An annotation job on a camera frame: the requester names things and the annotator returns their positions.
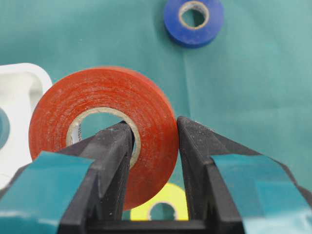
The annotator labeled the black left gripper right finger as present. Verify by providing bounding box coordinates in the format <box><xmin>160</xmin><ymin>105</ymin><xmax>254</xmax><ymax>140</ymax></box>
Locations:
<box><xmin>177</xmin><ymin>116</ymin><xmax>312</xmax><ymax>234</ymax></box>

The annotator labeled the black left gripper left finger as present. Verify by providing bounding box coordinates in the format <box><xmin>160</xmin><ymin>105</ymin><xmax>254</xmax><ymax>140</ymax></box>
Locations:
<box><xmin>0</xmin><ymin>121</ymin><xmax>134</xmax><ymax>234</ymax></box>

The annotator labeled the red tape roll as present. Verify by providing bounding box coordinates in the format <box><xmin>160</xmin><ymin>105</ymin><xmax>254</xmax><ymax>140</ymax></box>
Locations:
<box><xmin>29</xmin><ymin>67</ymin><xmax>179</xmax><ymax>210</ymax></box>

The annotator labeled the green tape roll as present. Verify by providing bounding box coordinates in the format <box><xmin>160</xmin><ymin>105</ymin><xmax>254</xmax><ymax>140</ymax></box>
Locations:
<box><xmin>0</xmin><ymin>108</ymin><xmax>10</xmax><ymax>149</ymax></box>

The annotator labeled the yellow tape roll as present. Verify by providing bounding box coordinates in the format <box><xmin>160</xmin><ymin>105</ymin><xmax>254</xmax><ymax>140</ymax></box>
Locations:
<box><xmin>130</xmin><ymin>183</ymin><xmax>188</xmax><ymax>221</ymax></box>

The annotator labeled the white plastic case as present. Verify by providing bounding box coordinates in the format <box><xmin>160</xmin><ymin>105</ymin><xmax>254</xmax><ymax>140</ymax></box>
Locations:
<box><xmin>0</xmin><ymin>63</ymin><xmax>52</xmax><ymax>188</ymax></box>

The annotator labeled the blue tape roll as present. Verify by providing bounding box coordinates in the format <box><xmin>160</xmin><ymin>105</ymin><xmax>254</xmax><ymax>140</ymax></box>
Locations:
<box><xmin>164</xmin><ymin>0</ymin><xmax>224</xmax><ymax>48</ymax></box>

